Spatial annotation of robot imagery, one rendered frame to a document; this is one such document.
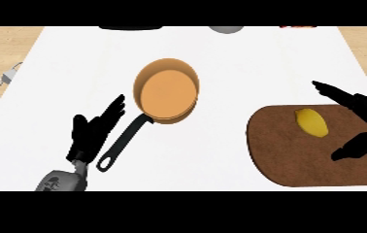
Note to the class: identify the yellow lemon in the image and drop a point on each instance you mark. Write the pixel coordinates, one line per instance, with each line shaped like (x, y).
(312, 122)

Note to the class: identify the grey metal fixture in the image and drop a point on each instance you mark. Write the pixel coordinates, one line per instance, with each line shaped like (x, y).
(9, 75)

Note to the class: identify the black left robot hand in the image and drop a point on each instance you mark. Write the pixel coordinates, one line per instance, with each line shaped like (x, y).
(93, 133)

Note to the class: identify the black object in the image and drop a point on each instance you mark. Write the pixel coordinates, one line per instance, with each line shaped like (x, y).
(130, 27)

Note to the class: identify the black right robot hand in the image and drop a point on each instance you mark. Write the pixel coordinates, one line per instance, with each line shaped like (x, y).
(351, 102)

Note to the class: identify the brown cutting board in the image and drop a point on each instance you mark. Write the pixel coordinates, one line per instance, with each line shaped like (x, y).
(305, 152)

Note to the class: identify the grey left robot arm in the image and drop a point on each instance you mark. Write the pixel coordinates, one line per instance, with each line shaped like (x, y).
(63, 180)

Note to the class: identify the grey round object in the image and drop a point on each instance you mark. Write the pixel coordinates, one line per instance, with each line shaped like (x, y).
(226, 29)

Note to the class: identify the red object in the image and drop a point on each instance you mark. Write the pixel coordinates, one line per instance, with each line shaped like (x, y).
(298, 26)

